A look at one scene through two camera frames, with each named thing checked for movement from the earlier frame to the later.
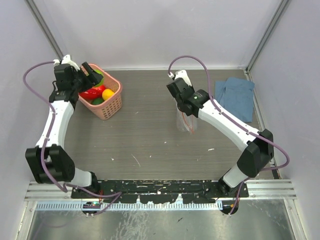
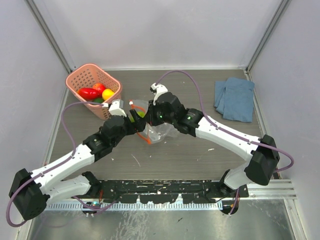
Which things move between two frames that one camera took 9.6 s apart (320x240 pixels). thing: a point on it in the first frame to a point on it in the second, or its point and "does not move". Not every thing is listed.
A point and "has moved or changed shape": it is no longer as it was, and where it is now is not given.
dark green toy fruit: (97, 101) does not move
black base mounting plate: (164, 191) does not move
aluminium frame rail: (263, 189) does not move
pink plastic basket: (108, 106) does not move
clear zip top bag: (185, 123) has moved or changed shape
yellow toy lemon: (107, 93) does not move
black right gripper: (191, 87) to (151, 109)
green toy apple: (102, 82) to (141, 114)
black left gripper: (92, 79) to (135, 127)
